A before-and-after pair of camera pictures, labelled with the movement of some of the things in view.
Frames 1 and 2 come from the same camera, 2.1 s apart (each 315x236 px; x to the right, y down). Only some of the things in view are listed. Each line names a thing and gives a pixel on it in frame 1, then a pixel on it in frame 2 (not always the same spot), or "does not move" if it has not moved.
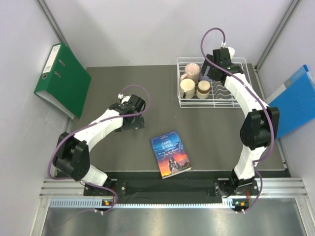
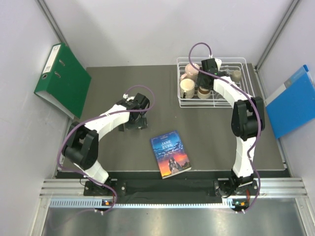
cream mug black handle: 187,88 does not move
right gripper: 209,74 to 199,81
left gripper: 138,124 does not move
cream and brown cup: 203,91 does not move
